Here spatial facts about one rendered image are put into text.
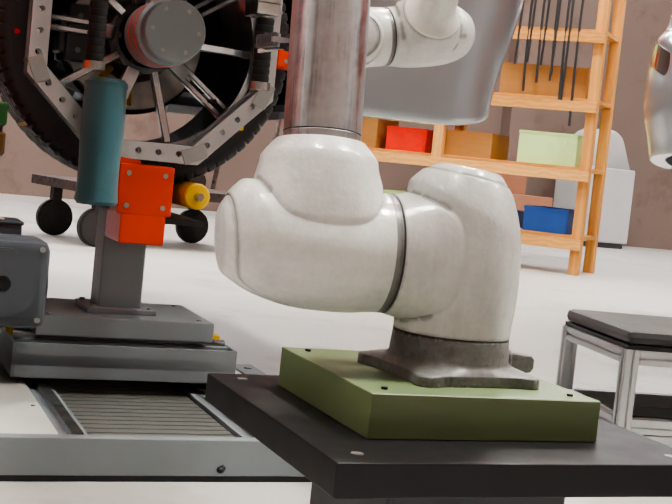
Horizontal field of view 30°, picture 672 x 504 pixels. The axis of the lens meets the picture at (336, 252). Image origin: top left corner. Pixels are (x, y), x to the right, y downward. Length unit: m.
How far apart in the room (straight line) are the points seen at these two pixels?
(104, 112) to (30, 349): 0.54
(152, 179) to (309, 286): 1.26
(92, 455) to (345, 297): 0.90
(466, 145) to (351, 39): 7.88
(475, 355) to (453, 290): 0.09
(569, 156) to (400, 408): 7.74
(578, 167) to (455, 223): 7.56
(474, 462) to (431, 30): 0.95
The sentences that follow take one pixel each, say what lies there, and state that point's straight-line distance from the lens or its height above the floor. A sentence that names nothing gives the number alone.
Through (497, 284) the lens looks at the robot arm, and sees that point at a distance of 1.59.
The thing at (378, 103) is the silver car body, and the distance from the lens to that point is 3.08.
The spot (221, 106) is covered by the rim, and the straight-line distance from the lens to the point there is 2.90.
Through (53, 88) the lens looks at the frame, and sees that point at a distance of 2.71.
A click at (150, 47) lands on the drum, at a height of 0.81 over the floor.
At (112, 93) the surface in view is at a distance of 2.60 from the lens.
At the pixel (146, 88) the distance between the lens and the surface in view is 3.01.
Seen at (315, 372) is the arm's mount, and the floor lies 0.34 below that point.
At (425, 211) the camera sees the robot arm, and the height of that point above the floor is 0.57.
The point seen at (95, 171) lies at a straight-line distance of 2.60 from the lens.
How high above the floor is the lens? 0.61
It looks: 4 degrees down
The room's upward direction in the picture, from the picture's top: 6 degrees clockwise
